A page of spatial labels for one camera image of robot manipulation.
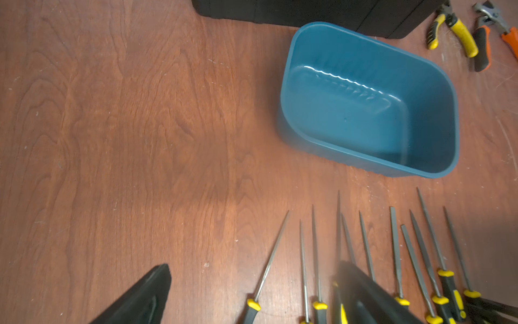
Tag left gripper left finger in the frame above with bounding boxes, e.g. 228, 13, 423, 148
93, 263, 171, 323

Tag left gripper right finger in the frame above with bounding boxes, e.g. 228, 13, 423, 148
335, 261, 421, 324

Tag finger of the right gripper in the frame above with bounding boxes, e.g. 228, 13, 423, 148
465, 298, 517, 324

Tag file tool eleven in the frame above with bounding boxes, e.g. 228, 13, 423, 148
443, 206, 481, 306

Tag file tool ten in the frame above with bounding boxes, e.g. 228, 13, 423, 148
416, 188, 467, 323

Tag file tool seven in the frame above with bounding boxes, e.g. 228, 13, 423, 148
389, 207, 410, 309

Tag file tool nine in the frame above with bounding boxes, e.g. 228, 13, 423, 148
410, 211, 456, 324

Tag file tool four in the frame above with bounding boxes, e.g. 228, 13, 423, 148
332, 190, 348, 324

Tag file tool three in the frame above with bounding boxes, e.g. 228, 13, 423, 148
312, 205, 328, 324

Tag file tool six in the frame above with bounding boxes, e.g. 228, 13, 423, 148
359, 212, 376, 282

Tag file tool five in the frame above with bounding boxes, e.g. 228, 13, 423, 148
341, 213, 356, 264

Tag file tool two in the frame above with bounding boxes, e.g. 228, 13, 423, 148
299, 221, 311, 324

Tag file tool one leftmost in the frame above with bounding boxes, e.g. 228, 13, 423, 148
239, 210, 291, 324

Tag teal plastic storage bin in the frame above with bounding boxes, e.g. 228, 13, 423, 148
276, 22, 460, 178

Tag black plastic toolbox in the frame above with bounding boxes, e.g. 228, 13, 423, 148
192, 0, 444, 39

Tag orange handled pliers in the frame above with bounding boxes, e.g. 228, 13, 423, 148
471, 0, 518, 73

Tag yellow handled pliers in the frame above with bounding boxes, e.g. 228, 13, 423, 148
426, 1, 479, 58

